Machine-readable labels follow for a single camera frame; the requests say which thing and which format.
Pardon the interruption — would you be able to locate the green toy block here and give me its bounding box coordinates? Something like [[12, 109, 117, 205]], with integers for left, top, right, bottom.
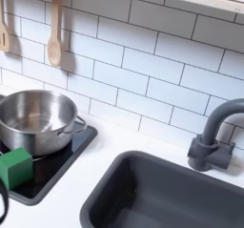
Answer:
[[0, 147, 34, 191]]

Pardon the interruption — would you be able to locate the wooden spoon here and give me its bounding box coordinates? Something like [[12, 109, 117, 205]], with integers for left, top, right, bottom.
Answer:
[[47, 0, 64, 69]]

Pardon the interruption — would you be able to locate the black stove top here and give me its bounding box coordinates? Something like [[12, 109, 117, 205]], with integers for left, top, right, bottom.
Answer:
[[0, 120, 99, 207]]

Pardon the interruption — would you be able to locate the dark grey curved tap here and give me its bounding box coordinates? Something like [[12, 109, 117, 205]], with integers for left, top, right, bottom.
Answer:
[[187, 97, 244, 173]]

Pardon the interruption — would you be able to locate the dark grey sink basin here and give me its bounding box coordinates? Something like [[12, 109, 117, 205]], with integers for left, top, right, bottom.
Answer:
[[79, 150, 244, 228]]

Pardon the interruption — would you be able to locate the wooden slotted spatula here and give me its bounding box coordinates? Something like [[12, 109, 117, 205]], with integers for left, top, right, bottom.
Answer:
[[0, 0, 11, 53]]

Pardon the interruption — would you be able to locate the steel pot with handles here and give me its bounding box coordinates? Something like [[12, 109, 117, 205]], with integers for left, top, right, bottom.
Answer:
[[0, 89, 89, 158]]

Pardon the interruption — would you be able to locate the thin black cable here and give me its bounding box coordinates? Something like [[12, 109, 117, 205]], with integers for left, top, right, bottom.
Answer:
[[0, 177, 10, 225]]

